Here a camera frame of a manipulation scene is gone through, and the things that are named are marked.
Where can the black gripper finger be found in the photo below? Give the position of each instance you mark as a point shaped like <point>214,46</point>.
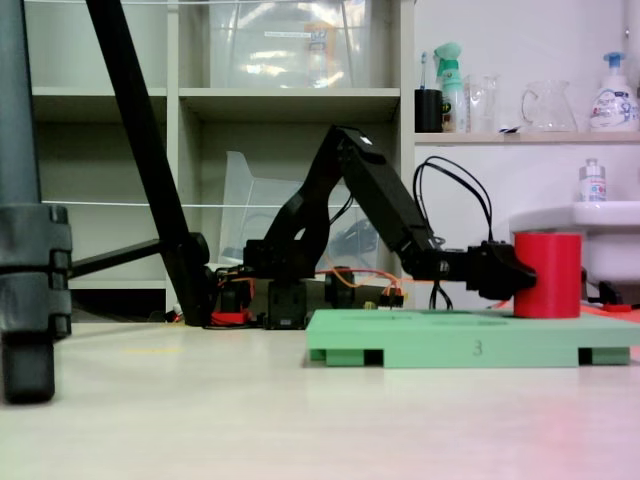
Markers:
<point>517,277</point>

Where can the red cylinder block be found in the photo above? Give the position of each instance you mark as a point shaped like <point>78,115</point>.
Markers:
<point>556,275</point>

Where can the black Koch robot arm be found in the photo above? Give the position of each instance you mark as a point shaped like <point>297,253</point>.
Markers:
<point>380,200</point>

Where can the green shape sorter board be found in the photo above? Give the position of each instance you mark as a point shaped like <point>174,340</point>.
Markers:
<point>425,346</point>

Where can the white sink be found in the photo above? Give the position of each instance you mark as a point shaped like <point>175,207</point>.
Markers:
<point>610,235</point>

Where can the small clear labelled bottle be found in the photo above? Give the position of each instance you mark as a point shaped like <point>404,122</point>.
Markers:
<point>593,185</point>

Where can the glass beaker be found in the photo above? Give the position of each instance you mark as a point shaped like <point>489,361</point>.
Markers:
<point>482,107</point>

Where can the black cup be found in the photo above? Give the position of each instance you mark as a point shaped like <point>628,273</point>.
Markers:
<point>428,112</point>

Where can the glass pitcher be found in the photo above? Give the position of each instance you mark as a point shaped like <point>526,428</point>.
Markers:
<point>550,110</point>

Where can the green spray bottle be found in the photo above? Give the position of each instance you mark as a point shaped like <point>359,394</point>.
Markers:
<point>451,95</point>

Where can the white pump soap bottle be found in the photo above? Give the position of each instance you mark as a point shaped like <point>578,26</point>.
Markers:
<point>614,107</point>

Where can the toothbrush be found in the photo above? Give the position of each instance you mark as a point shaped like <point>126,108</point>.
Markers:
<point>424,70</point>

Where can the translucent plastic bin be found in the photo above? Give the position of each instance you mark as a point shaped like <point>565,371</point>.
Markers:
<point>250,200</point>

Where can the red base clamp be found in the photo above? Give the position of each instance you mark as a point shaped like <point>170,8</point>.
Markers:
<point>230,318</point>

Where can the pale shelf unit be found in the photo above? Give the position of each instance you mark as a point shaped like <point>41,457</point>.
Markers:
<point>290,98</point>

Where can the clear plastic storage box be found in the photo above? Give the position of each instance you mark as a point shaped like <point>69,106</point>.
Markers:
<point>280,50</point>

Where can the black tripod leg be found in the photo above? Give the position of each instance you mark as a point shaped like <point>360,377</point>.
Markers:
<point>25,275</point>
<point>145,150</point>

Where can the black tripod brace rod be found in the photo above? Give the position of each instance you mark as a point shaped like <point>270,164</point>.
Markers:
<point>120,257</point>

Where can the wooden wall ledge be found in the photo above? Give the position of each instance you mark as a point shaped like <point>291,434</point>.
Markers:
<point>525,138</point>

